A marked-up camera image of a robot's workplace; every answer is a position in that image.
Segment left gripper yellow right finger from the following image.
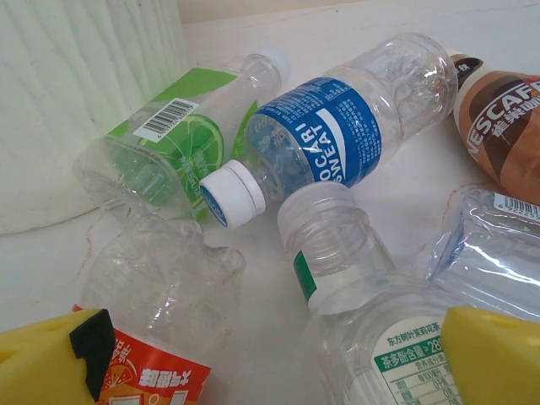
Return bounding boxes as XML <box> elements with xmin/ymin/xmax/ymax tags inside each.
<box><xmin>440</xmin><ymin>306</ymin><xmax>540</xmax><ymax>405</ymax></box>

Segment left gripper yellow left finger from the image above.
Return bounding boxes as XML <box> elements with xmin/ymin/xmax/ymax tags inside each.
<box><xmin>0</xmin><ymin>307</ymin><xmax>116</xmax><ymax>405</ymax></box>

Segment orange label plastic bottle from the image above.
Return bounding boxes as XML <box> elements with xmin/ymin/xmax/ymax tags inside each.
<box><xmin>71</xmin><ymin>210</ymin><xmax>248</xmax><ymax>405</ymax></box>

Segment cream ribbed plastic bin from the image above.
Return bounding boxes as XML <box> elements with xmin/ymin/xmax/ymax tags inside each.
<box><xmin>0</xmin><ymin>0</ymin><xmax>189</xmax><ymax>235</ymax></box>

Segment clear square plastic bottle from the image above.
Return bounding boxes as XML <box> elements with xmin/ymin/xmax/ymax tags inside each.
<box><xmin>424</xmin><ymin>185</ymin><xmax>540</xmax><ymax>324</ymax></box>

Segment clear tea bottle white-green label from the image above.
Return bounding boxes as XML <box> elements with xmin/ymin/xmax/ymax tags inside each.
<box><xmin>276</xmin><ymin>181</ymin><xmax>469</xmax><ymax>405</ymax></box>

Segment brown Nescafe bottle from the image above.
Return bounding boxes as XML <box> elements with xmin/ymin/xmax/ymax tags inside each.
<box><xmin>445</xmin><ymin>46</ymin><xmax>540</xmax><ymax>197</ymax></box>

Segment green lime label bottle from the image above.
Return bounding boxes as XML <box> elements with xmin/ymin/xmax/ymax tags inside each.
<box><xmin>71</xmin><ymin>45</ymin><xmax>292</xmax><ymax>223</ymax></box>

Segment blue Pocari Sweat bottle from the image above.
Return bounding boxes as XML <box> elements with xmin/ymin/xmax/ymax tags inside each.
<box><xmin>198</xmin><ymin>32</ymin><xmax>460</xmax><ymax>230</ymax></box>

